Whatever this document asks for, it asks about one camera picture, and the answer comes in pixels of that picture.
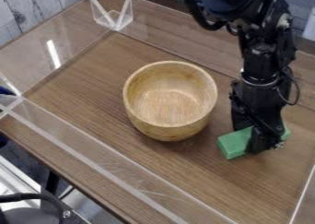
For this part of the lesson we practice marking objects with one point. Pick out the green rectangular block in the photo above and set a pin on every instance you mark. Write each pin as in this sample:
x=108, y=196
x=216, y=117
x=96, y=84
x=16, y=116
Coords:
x=232, y=143

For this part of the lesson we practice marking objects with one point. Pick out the black metal bracket with screw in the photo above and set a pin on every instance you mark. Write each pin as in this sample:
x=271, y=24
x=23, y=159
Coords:
x=58, y=213

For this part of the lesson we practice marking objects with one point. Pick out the light wooden bowl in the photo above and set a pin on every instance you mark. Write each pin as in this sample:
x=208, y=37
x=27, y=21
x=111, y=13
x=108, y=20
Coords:
x=170, y=97

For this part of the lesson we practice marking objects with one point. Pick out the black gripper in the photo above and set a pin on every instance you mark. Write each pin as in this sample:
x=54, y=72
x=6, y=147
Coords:
x=257, y=105

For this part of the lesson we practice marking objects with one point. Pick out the clear acrylic corner bracket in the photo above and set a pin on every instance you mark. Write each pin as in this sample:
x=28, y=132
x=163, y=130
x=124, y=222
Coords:
x=112, y=19

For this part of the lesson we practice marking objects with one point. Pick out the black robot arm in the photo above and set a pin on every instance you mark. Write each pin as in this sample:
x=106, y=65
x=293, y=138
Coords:
x=261, y=24

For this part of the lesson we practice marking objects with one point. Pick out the clear acrylic tray wall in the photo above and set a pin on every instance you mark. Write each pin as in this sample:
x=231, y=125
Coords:
x=128, y=189

